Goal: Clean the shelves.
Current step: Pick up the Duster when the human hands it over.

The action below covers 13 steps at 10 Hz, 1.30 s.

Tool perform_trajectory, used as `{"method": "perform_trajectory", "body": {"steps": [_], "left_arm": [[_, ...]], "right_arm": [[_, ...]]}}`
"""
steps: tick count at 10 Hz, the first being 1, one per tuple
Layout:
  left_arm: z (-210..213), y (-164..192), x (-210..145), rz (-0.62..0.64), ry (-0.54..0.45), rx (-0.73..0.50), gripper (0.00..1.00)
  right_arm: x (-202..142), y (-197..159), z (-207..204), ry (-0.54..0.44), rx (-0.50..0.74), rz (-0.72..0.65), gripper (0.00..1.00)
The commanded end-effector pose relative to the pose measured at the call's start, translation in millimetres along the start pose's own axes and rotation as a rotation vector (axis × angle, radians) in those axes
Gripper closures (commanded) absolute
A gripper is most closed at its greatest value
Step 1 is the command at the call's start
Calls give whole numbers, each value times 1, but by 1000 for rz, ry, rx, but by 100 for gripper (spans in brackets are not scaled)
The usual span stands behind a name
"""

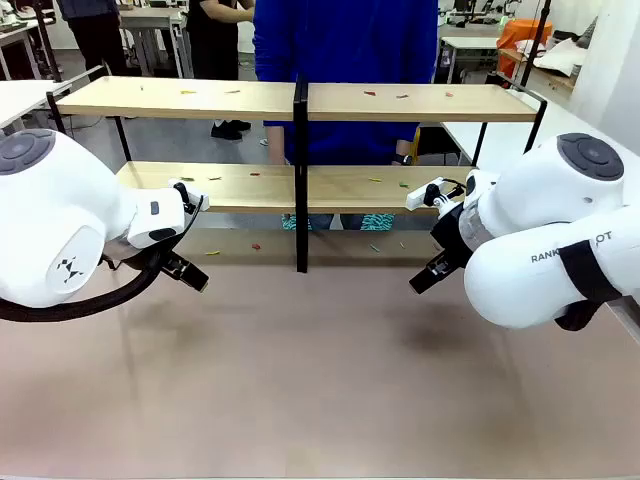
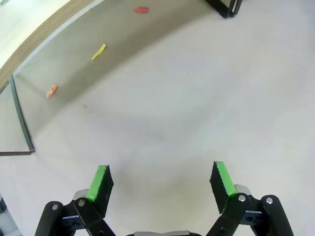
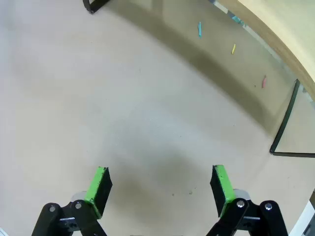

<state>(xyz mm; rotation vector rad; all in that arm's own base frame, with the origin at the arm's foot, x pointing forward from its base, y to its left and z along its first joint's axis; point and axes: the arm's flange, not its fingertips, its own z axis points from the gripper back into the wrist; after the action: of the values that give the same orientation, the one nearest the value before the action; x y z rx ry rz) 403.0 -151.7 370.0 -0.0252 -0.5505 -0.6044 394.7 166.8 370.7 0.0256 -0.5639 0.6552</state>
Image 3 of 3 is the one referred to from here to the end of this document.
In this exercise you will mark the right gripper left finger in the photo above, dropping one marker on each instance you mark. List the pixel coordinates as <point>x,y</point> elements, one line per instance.
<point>98,191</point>

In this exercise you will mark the pink paper scrap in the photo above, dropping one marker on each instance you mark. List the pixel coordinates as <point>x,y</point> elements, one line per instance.
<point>264,82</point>

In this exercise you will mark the teal paper scrap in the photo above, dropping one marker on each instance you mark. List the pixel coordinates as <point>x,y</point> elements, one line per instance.
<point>199,29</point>

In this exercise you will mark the yellow-green paper scrap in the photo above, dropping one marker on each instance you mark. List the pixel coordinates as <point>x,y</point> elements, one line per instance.
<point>233,49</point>

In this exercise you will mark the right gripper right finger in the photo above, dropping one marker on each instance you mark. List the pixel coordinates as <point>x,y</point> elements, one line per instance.
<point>225,189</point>

